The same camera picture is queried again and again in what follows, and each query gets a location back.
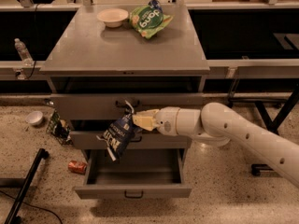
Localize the blue chip bag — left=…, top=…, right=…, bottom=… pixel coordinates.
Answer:
left=96, top=101, right=142, bottom=161

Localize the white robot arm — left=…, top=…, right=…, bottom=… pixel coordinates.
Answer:
left=133, top=103, right=299, bottom=187

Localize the grey bottom drawer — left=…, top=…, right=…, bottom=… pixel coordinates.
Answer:
left=75, top=148, right=192, bottom=199

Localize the grey drawer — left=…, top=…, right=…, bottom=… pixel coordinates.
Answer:
left=70, top=131, right=192, bottom=149
left=75, top=148, right=192, bottom=199
left=51, top=93, right=203, bottom=120

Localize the grey middle drawer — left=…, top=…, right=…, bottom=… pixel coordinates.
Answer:
left=70, top=131, right=192, bottom=149

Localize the grey drawer cabinet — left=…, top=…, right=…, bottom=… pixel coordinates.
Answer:
left=39, top=3, right=210, bottom=161

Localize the grey top drawer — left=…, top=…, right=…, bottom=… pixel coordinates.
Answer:
left=51, top=93, right=203, bottom=120

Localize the green snack bag on floor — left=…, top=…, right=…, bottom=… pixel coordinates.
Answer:
left=46, top=111, right=72, bottom=145

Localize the green chip bag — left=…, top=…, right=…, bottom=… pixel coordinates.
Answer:
left=129, top=5, right=173, bottom=39

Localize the blue can behind bag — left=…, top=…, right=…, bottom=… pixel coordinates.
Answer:
left=149, top=0, right=163, bottom=12

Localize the orange soda can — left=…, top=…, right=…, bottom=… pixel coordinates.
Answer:
left=68, top=161, right=87, bottom=175

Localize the white bowl on cabinet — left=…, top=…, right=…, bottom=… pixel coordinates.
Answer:
left=97, top=8, right=129, bottom=28

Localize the white bowl on floor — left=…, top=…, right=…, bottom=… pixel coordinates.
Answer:
left=25, top=111, right=44, bottom=126

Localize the clear water bottle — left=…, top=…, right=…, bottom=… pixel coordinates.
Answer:
left=14, top=38, right=34, bottom=66

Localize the black stand leg left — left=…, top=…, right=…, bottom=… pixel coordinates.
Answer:
left=5, top=148, right=49, bottom=224

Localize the black table frame right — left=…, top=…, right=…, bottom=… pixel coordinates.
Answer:
left=226, top=77, right=299, bottom=176

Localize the black floor cable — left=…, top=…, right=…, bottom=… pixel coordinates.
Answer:
left=0, top=189, right=64, bottom=224

